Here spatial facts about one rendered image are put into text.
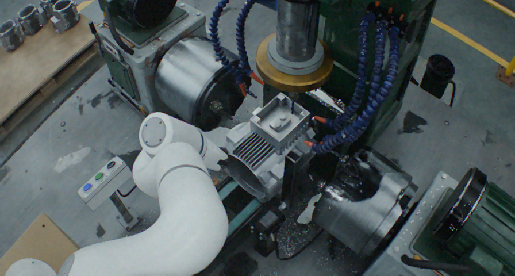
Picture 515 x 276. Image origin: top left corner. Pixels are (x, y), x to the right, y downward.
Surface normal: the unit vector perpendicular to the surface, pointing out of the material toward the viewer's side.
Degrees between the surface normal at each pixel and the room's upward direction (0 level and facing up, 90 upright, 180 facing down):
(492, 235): 41
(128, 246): 35
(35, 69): 0
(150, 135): 30
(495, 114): 0
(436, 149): 0
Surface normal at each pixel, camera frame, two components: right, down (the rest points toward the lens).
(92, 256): -0.03, -0.93
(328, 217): -0.64, 0.43
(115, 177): 0.65, 0.21
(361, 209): -0.43, -0.04
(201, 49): 0.11, -0.65
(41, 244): 0.56, -0.06
